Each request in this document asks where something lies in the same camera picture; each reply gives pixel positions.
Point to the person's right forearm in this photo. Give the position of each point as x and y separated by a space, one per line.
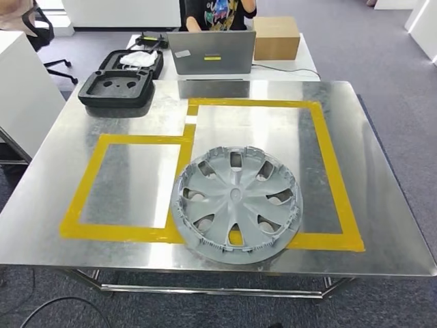
192 25

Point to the grey wheel hubcap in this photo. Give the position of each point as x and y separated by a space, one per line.
235 194

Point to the white tape piece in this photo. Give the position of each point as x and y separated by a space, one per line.
191 120

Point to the small yellow table tape rectangle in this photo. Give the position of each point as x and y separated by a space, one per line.
136 138

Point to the grey laptop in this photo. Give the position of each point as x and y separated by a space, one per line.
211 52

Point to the black foam case half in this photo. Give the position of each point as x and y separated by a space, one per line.
158 63

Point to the large yellow table tape rectangle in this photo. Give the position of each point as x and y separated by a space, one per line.
324 158

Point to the brown cardboard box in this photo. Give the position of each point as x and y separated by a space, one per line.
276 38

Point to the white crumpled cloth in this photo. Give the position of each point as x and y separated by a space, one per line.
138 59

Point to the person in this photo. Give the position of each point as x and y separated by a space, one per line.
218 13

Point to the black device with yellow stripe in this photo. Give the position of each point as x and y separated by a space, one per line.
152 40

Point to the black robot foot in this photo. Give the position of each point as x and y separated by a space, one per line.
276 326

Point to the black foam tray with recesses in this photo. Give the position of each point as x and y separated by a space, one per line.
88 93

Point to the long white cabinet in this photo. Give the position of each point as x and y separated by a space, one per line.
119 11

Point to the black office chair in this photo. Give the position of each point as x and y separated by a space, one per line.
42 31

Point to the white block furniture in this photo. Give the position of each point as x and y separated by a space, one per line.
426 31

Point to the steel workbench leg frame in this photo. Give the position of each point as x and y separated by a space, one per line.
204 289

